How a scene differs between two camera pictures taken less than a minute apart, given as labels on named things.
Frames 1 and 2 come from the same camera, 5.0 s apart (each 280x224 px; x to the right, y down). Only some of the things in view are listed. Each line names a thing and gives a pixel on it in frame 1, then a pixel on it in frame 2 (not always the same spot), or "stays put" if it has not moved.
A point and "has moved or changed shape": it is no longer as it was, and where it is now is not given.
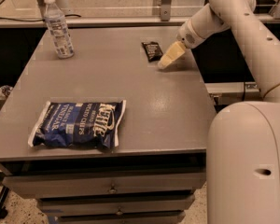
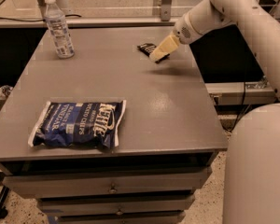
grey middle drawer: (117, 203) stays put
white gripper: (188, 36) → (182, 33)
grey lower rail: (233, 92) stays put
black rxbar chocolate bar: (153, 50) has moved or changed shape
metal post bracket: (165, 7) stays put
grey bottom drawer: (174, 217) stays put
